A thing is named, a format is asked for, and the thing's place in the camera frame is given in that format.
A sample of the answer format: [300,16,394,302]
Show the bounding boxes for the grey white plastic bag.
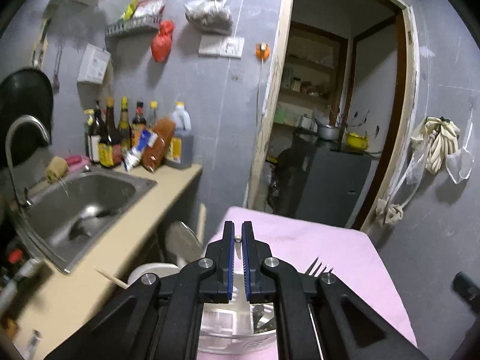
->
[184,0,233,36]

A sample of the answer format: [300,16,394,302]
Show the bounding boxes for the black ladle in sink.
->
[67,208,121,241]

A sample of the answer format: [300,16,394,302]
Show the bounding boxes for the dark sauce bottle yellow label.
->
[98,97,122,168]

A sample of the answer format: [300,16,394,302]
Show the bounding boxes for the large soy sauce jug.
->
[164,102,194,169]

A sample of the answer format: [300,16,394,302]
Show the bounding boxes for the loofah sponge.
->
[45,156,68,183]

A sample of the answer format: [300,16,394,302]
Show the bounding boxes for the orange brown spice bag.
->
[142,116,176,172]

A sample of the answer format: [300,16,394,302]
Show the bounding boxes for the hanging striped cloth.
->
[411,116,461,175]

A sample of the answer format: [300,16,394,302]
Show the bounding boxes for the blue white salt bag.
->
[122,129,158,172]

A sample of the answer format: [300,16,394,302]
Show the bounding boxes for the white box on wall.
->
[77,43,112,85]

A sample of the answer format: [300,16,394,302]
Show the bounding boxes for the black wok pan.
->
[0,67,54,170]

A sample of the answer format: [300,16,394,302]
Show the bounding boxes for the red plastic bag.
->
[151,20,175,63]

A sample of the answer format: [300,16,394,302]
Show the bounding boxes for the pink floral table cloth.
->
[203,206,416,345]

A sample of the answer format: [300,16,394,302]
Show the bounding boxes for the silver metal fork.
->
[304,257,334,277]

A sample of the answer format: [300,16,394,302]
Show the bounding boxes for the dark wine bottle white label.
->
[86,100,105,164]

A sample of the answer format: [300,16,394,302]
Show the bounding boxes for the white wall socket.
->
[199,35,245,59]

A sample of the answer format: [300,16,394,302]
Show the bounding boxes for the yellow pot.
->
[345,133,368,150]

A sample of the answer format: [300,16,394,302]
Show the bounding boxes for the metal cooking pot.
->
[317,124,340,141]

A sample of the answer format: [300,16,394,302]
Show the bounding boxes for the dark grey cabinet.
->
[268,130,376,228]

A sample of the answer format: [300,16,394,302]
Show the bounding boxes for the white plastic utensil basket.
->
[199,273,276,355]

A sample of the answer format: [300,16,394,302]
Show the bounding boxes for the chrome kitchen faucet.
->
[5,115,50,209]

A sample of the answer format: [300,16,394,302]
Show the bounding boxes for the grey wall shelf rack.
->
[105,14,162,38]

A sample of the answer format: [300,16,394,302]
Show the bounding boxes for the orange wall hook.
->
[256,42,270,62]

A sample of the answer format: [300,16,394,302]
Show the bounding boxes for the knotted white rag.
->
[375,199,404,228]

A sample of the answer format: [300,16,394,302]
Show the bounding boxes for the stainless steel sink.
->
[13,166,157,275]

